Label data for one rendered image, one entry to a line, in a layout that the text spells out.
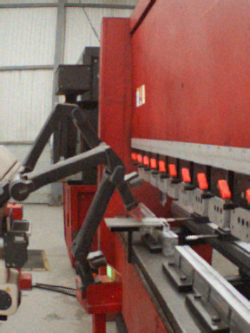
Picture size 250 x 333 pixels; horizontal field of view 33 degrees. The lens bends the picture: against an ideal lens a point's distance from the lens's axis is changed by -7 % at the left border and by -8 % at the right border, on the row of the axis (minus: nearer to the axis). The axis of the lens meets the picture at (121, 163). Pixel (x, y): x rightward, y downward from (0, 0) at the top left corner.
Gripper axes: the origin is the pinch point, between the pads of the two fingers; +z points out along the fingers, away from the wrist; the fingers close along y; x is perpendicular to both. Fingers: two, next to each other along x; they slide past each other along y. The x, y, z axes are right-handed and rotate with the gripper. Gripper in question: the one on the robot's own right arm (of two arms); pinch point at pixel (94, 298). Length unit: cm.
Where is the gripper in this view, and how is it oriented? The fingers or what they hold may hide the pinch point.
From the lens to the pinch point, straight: 189.1
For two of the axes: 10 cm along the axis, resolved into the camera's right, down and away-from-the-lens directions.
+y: 9.1, -2.8, 3.0
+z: 2.5, 9.6, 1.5
